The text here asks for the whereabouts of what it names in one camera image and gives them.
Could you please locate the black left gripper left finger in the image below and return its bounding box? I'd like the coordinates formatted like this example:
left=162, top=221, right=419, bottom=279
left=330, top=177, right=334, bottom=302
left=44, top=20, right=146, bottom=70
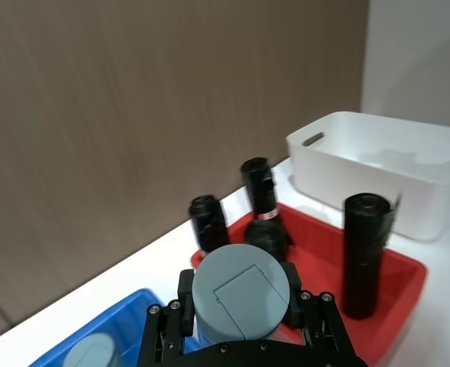
left=138, top=268, right=207, bottom=366

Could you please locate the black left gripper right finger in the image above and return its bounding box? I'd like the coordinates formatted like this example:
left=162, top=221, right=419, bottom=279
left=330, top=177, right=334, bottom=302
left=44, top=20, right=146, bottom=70
left=281, top=261, right=364, bottom=363

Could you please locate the grey plastic cylinder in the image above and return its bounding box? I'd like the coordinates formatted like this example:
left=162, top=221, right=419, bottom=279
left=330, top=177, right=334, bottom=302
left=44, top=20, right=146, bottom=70
left=63, top=333, right=118, bottom=367
left=191, top=243, right=291, bottom=342

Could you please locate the blue plastic bin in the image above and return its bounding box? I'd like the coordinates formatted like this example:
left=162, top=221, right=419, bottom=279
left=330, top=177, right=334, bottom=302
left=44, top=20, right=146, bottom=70
left=27, top=287, right=207, bottom=367

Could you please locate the red plastic tray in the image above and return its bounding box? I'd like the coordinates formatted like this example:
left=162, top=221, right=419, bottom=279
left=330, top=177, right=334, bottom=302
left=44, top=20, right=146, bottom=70
left=189, top=202, right=429, bottom=367

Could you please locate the tall black bag roll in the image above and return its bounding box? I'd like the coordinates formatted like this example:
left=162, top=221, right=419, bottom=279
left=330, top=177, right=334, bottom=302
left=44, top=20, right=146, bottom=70
left=340, top=192, right=403, bottom=321

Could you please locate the short black bag roll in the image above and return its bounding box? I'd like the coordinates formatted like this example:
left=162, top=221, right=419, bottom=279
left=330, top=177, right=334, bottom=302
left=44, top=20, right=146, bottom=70
left=187, top=194, right=231, bottom=258
left=244, top=219, right=295, bottom=265

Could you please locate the black roll with red label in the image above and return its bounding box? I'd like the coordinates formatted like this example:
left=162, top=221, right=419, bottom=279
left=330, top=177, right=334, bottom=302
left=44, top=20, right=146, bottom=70
left=240, top=156, right=280, bottom=223

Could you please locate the white plastic bin with handles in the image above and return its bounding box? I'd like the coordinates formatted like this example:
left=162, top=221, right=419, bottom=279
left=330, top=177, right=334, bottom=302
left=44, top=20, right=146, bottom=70
left=285, top=111, right=450, bottom=242

